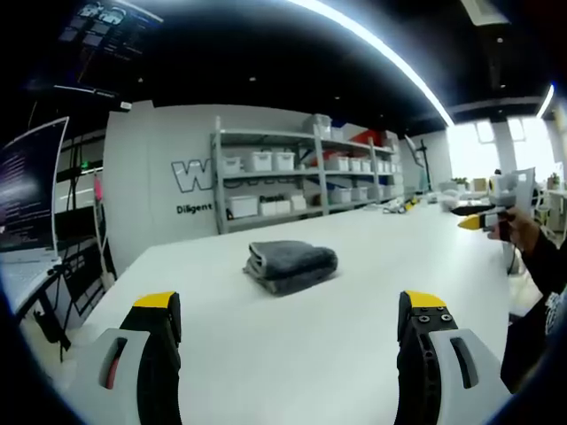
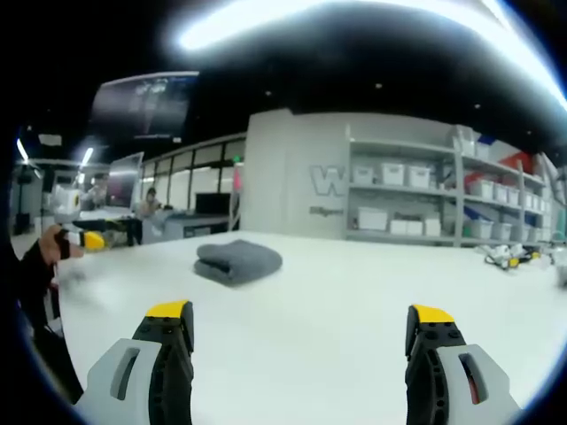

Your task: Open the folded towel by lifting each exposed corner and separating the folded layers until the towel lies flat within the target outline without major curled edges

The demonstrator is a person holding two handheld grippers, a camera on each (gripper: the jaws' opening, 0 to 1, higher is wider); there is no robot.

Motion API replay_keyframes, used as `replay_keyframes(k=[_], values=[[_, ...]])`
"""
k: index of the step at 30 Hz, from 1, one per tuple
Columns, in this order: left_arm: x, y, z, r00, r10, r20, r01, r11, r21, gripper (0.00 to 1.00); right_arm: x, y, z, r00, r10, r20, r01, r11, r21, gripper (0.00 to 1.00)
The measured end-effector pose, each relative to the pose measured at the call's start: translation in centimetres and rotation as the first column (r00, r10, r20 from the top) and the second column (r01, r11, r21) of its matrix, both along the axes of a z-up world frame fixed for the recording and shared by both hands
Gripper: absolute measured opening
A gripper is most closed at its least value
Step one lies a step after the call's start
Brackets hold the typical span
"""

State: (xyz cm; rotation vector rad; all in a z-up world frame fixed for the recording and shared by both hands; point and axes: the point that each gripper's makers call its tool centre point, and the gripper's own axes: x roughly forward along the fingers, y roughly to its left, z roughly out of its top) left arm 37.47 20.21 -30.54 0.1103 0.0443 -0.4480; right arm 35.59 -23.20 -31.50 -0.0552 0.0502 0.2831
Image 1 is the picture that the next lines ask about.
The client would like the grey towel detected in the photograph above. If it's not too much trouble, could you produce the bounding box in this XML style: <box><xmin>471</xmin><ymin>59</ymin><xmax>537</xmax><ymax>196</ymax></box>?
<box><xmin>242</xmin><ymin>240</ymin><xmax>340</xmax><ymax>297</ymax></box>

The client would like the person's right hand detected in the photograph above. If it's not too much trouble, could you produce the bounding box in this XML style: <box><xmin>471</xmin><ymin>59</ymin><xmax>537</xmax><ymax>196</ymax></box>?
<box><xmin>486</xmin><ymin>209</ymin><xmax>542</xmax><ymax>254</ymax></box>

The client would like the person's dark clothing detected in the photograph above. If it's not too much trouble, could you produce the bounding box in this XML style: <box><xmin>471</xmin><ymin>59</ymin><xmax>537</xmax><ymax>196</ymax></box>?
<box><xmin>500</xmin><ymin>285</ymin><xmax>567</xmax><ymax>395</ymax></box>

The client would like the grey metal storage shelf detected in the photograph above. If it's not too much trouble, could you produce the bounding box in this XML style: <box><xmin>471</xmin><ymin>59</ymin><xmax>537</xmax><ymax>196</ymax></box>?
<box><xmin>210</xmin><ymin>113</ymin><xmax>405</xmax><ymax>236</ymax></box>

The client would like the clear plastic storage bin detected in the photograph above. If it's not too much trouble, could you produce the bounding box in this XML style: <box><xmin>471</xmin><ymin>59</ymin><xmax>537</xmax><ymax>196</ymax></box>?
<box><xmin>303</xmin><ymin>113</ymin><xmax>332</xmax><ymax>139</ymax></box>

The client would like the ceiling light strip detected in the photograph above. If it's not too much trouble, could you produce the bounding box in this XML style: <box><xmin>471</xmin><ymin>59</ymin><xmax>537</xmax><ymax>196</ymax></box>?
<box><xmin>283</xmin><ymin>0</ymin><xmax>454</xmax><ymax>125</ymax></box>

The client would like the computer monitor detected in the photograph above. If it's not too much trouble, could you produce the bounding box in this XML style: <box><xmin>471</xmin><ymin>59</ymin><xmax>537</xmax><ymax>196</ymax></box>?
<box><xmin>0</xmin><ymin>116</ymin><xmax>71</xmax><ymax>254</ymax></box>

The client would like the ceiling-mounted display screen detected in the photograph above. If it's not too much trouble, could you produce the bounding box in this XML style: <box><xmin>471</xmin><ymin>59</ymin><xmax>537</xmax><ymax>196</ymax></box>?
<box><xmin>56</xmin><ymin>0</ymin><xmax>164</xmax><ymax>61</ymax></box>

